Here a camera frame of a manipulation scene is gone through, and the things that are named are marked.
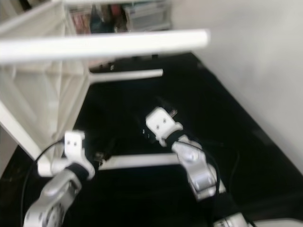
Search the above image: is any white plastic table leg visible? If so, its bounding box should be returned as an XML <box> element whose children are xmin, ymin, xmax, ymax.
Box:
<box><xmin>64</xmin><ymin>0</ymin><xmax>173</xmax><ymax>6</ymax></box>
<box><xmin>0</xmin><ymin>28</ymin><xmax>212</xmax><ymax>65</ymax></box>
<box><xmin>89</xmin><ymin>69</ymin><xmax>164</xmax><ymax>85</ymax></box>
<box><xmin>38</xmin><ymin>152</ymin><xmax>180</xmax><ymax>177</ymax></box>

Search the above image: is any white plastic children table top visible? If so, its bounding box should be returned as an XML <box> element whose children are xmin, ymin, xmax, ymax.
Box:
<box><xmin>0</xmin><ymin>0</ymin><xmax>90</xmax><ymax>176</ymax></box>

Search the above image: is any black tablecloth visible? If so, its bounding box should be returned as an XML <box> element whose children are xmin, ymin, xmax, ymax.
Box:
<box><xmin>0</xmin><ymin>52</ymin><xmax>303</xmax><ymax>227</ymax></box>

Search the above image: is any grey plastic storage box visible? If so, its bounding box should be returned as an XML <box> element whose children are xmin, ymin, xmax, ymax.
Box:
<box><xmin>123</xmin><ymin>2</ymin><xmax>172</xmax><ymax>32</ymax></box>

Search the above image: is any black bag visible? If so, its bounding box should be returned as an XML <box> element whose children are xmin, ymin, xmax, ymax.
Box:
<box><xmin>90</xmin><ymin>5</ymin><xmax>114</xmax><ymax>34</ymax></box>

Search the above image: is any red printed box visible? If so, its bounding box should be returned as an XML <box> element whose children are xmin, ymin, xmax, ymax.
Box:
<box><xmin>71</xmin><ymin>6</ymin><xmax>90</xmax><ymax>35</ymax></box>

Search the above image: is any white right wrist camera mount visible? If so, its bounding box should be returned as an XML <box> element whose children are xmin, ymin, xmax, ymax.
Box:
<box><xmin>145</xmin><ymin>107</ymin><xmax>184</xmax><ymax>147</ymax></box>

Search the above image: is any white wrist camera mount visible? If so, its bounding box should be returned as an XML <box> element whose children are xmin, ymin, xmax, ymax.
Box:
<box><xmin>64</xmin><ymin>131</ymin><xmax>96</xmax><ymax>180</ymax></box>
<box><xmin>145</xmin><ymin>107</ymin><xmax>184</xmax><ymax>147</ymax></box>

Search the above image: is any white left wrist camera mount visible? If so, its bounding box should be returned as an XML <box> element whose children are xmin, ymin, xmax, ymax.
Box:
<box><xmin>64</xmin><ymin>131</ymin><xmax>96</xmax><ymax>180</ymax></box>

